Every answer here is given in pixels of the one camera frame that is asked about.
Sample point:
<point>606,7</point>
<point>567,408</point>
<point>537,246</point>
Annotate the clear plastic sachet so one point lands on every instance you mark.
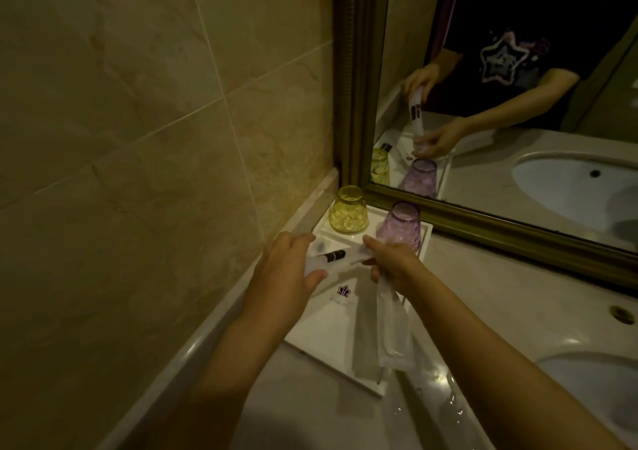
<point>393,330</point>

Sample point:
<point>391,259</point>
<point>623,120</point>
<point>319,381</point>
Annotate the person's right thumb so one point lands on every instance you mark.
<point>375,243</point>

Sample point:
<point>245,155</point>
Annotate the person's left hand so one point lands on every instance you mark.
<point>279,280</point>

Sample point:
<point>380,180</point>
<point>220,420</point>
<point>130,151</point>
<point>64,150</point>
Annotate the white sink basin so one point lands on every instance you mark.
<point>598,395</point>

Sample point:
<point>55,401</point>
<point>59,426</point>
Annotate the person's left forearm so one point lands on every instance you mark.
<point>224,380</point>

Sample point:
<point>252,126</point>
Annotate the person's left thumb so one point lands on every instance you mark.
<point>316,279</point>

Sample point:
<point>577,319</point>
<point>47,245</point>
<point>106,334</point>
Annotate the white rectangular tray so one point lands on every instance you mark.
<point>329,325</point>

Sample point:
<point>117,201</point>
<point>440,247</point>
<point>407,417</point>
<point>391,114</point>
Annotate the white packet with black label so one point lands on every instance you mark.
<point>335,260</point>

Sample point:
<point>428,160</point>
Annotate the person's right hand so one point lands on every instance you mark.
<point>398,265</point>

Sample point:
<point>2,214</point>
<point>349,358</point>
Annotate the yellow glass cup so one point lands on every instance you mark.
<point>348,213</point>

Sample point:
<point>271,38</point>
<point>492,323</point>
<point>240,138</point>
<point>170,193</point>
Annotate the gold framed wall mirror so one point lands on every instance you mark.
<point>498,90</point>

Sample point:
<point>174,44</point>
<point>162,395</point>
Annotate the purple glass cup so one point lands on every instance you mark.
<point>401,225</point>

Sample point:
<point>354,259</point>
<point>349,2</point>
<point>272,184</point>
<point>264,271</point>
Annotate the person's right forearm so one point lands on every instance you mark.
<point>493,370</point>

